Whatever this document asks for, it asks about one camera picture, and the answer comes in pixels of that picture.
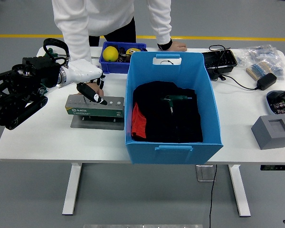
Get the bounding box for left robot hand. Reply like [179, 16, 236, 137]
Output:
[65, 59, 108, 106]

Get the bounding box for person's left hand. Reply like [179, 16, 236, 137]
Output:
[171, 41, 188, 52]

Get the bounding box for grey green hex key stand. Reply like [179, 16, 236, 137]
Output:
[65, 94, 125, 131]

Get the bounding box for large green T-handle hex key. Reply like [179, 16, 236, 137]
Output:
[160, 94, 193, 143]

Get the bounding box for large blue storage box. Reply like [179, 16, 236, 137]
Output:
[124, 51, 224, 165]

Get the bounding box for black wristwatch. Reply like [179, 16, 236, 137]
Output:
[157, 38, 173, 51]

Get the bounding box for yellow floor tape line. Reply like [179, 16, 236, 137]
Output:
[0, 34, 285, 42]

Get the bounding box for small blue parts bin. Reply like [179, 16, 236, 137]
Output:
[99, 41, 147, 74]

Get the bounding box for yellow ball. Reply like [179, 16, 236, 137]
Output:
[102, 46, 120, 63]

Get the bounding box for yellow black tape measure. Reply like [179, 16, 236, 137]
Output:
[125, 47, 143, 56]

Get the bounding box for red cloth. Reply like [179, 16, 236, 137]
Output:
[131, 101, 148, 139]

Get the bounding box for black plastic tray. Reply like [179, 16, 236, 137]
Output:
[202, 49, 238, 81]

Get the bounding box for black cloth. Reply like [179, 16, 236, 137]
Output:
[132, 80, 204, 144]

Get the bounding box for person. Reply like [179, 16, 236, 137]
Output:
[51, 0, 188, 97]

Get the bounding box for black table control panel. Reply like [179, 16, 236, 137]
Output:
[260, 165, 285, 171]

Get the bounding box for white table leg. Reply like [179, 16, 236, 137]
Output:
[62, 163, 83, 216]
[228, 165, 252, 218]

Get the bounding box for resistor tape bundle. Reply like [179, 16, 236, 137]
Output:
[246, 61, 274, 81]

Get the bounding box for clear bags of components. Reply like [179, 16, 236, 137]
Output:
[237, 44, 285, 80]

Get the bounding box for grey block with square recess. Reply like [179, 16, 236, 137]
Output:
[251, 115, 285, 151]

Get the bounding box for black power adapter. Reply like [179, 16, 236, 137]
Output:
[256, 73, 278, 91]

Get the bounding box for metal floor plate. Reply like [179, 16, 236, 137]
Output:
[196, 165, 216, 182]

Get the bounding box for light blue shallow tray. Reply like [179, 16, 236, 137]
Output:
[266, 90, 285, 124]

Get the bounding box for black electronic components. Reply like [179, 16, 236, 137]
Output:
[270, 91, 285, 119]

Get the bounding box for black adapter cord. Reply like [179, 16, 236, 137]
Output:
[209, 44, 259, 91]

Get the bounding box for black floor cable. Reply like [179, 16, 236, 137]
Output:
[208, 165, 218, 228]

